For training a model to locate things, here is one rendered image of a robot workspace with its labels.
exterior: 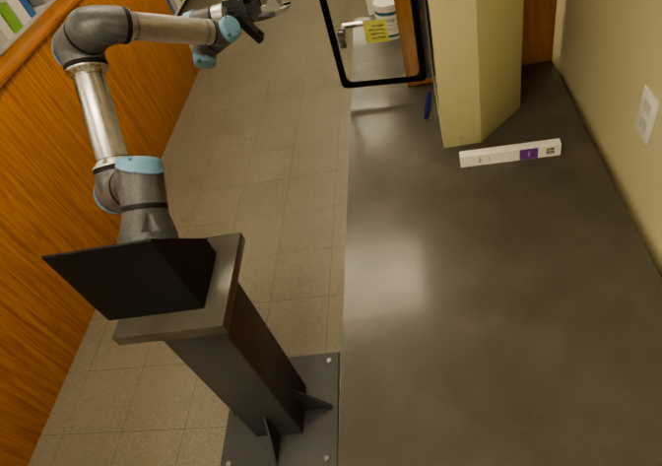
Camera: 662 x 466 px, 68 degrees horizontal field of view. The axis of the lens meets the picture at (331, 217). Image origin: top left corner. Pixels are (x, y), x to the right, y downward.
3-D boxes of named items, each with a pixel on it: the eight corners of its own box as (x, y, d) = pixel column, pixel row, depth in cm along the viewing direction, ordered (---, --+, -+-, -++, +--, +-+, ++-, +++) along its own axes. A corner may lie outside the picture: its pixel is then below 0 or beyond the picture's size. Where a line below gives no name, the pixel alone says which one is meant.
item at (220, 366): (219, 477, 194) (83, 375, 130) (237, 364, 227) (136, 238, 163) (338, 470, 184) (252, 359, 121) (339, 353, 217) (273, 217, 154)
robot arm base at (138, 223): (103, 248, 123) (99, 209, 123) (145, 246, 137) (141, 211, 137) (153, 239, 118) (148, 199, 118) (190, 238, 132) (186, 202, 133)
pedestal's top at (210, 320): (119, 346, 134) (111, 338, 132) (151, 254, 156) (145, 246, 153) (228, 333, 128) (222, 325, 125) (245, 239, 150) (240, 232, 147)
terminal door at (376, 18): (428, 80, 168) (413, -41, 140) (342, 89, 178) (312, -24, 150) (428, 79, 168) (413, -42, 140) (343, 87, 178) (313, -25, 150)
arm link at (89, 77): (116, 212, 129) (58, 7, 126) (97, 221, 139) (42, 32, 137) (159, 203, 137) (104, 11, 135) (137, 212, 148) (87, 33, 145)
